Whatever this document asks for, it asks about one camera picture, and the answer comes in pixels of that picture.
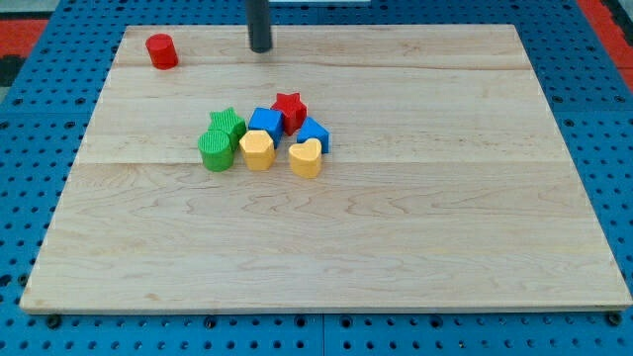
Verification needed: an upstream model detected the green star block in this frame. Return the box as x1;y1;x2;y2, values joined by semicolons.
208;107;246;151

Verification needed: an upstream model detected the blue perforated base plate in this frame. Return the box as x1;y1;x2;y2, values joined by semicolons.
1;0;632;355

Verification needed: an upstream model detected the blue cube block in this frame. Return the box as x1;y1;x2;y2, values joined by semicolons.
247;107;284;148

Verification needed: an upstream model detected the yellow heart block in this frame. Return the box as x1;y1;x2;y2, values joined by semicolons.
288;138;322;179

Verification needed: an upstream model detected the red cylinder block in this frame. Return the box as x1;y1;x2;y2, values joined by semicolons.
145;34;179;70

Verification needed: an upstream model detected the red star block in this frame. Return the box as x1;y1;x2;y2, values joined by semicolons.
271;92;308;135

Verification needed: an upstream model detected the light wooden board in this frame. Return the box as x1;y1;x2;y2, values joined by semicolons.
20;25;632;314

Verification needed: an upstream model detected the green cylinder block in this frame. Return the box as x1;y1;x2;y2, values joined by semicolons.
198;130;233;172

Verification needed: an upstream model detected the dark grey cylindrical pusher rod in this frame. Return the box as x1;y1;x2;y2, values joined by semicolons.
246;0;273;53

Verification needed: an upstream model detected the yellow hexagon block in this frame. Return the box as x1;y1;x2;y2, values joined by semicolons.
239;130;276;171

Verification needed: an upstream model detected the blue triangle block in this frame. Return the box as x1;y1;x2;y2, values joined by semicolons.
297;117;330;153

